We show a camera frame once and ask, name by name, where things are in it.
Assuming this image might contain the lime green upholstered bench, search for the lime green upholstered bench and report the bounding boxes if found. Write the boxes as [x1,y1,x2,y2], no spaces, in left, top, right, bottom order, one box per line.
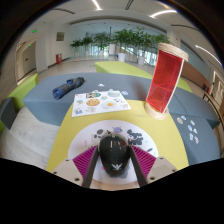
[94,60,193,93]

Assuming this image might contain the round white printed mouse pad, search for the round white printed mouse pad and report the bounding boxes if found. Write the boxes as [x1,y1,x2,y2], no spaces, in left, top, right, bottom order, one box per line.
[67,119,160,185]

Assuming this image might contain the ceiling light strips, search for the ceiling light strips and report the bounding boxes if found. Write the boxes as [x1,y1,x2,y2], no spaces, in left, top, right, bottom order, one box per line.
[90,0,223,66]

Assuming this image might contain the row of potted plants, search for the row of potted plants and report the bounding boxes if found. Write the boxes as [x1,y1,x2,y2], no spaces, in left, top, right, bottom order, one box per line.
[69,26,172,66]

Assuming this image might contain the grey upholstered bench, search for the grey upholstered bench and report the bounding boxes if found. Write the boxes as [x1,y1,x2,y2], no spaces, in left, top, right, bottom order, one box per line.
[22,72,221,166]

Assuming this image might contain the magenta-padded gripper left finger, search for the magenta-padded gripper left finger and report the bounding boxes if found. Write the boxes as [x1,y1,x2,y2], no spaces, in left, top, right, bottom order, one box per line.
[51,145,100,189]

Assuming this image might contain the group of small stickers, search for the group of small stickers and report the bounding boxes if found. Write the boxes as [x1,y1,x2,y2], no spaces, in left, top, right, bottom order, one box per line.
[176,114,201,145]

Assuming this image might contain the green bench seat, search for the green bench seat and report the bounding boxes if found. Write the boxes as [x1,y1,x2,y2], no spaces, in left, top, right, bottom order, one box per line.
[0,73,40,133]

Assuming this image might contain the small grey round sticker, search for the small grey round sticker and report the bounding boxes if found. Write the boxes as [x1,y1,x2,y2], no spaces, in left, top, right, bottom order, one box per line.
[107,90,121,98]

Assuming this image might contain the beige door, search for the beige door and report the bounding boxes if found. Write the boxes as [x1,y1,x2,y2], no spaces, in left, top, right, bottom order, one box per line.
[21,49,37,76]

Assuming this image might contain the dark grey chair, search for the dark grey chair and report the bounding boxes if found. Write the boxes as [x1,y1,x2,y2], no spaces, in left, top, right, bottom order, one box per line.
[0,97,17,131]

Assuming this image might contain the red translucent rope-ended stand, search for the red translucent rope-ended stand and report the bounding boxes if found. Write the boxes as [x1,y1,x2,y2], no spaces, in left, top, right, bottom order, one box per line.
[143,42,190,121]

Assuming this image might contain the white food-print sticker sheet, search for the white food-print sticker sheet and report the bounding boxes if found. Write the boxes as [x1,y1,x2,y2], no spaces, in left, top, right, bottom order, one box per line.
[71,90,132,118]

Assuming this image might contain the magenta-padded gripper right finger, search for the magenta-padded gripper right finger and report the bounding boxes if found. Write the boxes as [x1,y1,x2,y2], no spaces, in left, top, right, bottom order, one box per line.
[128,144,178,188]

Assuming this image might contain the rolled blue cloth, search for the rolled blue cloth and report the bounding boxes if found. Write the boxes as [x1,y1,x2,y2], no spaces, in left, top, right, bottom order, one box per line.
[51,76,86,101]

